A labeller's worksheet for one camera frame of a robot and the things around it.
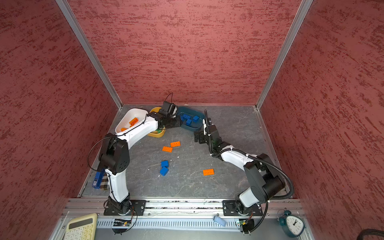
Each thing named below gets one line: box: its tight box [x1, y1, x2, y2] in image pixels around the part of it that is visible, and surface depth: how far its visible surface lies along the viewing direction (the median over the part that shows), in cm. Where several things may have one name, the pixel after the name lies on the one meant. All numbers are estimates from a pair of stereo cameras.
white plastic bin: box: [115, 108, 148, 135], surface depth 109 cm
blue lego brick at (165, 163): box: [161, 160, 169, 168], surface depth 93 cm
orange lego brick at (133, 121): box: [129, 117, 139, 128], surface depth 111 cm
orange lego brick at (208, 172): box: [202, 168, 215, 176], surface depth 87 cm
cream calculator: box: [63, 213, 98, 240], surface depth 68 cm
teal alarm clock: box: [277, 209, 305, 237], surface depth 68 cm
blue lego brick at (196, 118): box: [192, 115, 200, 123], surface depth 112 cm
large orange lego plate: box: [162, 146, 173, 153], surface depth 97 cm
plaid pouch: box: [100, 173, 109, 191], surface depth 81 cm
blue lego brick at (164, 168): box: [160, 163, 170, 176], surface depth 89 cm
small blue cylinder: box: [213, 216, 226, 227], surface depth 70 cm
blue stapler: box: [92, 168, 106, 189], surface depth 81 cm
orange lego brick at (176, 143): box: [170, 141, 181, 147], surface depth 99 cm
